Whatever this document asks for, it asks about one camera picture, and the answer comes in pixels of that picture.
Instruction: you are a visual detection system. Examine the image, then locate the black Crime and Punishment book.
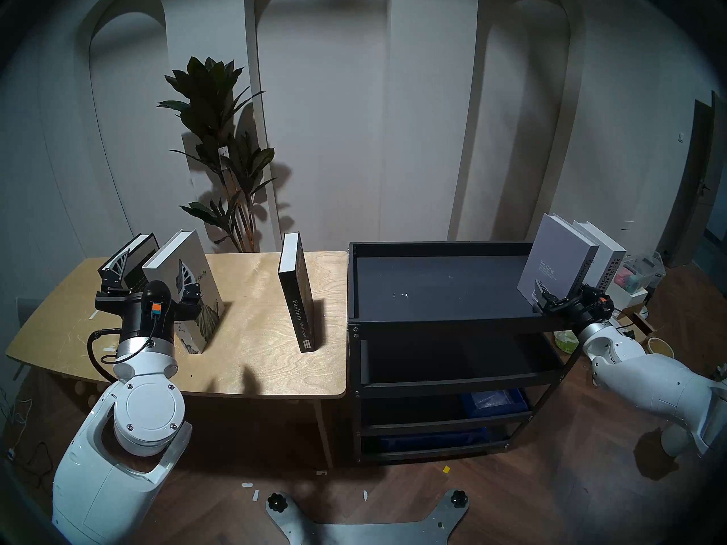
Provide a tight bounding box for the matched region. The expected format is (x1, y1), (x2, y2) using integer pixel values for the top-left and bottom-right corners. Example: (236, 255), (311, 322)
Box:
(98, 233), (161, 292)

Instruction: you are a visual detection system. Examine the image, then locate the black Fashion book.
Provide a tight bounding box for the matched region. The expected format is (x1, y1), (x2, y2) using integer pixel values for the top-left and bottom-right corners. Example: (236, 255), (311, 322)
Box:
(278, 232), (316, 354)

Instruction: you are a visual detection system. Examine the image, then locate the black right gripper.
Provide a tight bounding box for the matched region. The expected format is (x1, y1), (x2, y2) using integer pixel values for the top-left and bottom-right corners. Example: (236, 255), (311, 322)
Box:
(533, 280), (617, 329)

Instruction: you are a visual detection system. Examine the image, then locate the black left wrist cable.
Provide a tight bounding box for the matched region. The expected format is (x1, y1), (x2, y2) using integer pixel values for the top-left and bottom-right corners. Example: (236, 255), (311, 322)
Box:
(87, 322), (157, 383)

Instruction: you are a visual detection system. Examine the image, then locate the blue plastic bin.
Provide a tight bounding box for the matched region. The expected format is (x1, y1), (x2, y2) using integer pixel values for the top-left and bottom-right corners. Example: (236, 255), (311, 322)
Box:
(459, 389), (526, 417)

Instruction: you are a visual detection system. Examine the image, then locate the clear plastic storage container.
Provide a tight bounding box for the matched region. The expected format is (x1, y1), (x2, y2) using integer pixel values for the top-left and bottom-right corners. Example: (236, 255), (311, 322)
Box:
(616, 253), (666, 292)

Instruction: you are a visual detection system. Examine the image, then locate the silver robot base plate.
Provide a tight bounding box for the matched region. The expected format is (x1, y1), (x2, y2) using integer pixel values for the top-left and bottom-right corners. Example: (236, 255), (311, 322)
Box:
(267, 490), (470, 545)

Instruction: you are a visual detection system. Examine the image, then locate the dark grey door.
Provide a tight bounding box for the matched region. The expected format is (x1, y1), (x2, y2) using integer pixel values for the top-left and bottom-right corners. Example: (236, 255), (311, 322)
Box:
(659, 91), (727, 269)

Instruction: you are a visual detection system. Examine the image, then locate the thin floor cable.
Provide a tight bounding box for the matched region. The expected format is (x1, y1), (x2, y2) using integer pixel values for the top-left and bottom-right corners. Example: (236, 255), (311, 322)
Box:
(0, 402), (63, 493)

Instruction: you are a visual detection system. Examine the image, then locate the white square box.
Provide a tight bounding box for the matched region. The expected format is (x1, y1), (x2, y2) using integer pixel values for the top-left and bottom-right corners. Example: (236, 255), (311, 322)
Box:
(605, 283), (649, 313)

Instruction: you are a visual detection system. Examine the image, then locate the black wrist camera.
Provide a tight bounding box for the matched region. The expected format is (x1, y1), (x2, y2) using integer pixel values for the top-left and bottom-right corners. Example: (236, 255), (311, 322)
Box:
(579, 284), (615, 312)
(142, 280), (174, 323)

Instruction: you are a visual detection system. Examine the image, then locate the light wooden table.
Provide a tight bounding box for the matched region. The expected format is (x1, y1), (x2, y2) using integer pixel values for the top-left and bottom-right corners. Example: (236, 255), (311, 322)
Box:
(6, 251), (348, 468)

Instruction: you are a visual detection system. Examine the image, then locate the grey Statue of Liberty book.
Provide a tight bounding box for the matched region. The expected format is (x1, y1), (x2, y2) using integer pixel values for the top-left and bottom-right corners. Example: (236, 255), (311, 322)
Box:
(142, 229), (225, 354)

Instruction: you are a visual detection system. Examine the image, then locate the black three-tier shelf cart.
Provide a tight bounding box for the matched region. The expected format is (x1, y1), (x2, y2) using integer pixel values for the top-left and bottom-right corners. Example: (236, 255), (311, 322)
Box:
(346, 242), (613, 465)

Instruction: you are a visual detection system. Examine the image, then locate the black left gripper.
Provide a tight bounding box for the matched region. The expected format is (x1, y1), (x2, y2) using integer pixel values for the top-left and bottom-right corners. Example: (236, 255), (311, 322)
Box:
(95, 248), (203, 346)

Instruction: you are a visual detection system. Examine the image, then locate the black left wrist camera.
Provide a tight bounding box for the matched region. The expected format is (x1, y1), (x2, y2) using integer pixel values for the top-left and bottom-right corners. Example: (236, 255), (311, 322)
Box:
(142, 280), (174, 323)

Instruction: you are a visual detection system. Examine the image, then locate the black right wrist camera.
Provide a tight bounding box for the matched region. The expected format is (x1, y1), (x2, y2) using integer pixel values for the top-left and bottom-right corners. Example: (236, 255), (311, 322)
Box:
(579, 284), (615, 312)

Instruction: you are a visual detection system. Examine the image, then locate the brown cardboard box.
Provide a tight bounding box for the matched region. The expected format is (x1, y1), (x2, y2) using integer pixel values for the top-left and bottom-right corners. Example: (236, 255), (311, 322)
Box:
(618, 311), (654, 346)

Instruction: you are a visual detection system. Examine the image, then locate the white Design Hotels Yearbook book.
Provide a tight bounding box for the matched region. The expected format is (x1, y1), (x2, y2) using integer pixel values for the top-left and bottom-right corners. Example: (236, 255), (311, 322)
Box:
(573, 220), (626, 295)

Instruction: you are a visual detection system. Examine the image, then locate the tall dark green plant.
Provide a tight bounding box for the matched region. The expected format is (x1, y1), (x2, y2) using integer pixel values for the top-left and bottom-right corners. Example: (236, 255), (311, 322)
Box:
(157, 56), (279, 253)

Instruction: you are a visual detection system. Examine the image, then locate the grey Discontent book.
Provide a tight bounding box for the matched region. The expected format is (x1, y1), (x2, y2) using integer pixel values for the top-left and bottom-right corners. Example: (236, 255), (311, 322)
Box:
(517, 213), (600, 313)

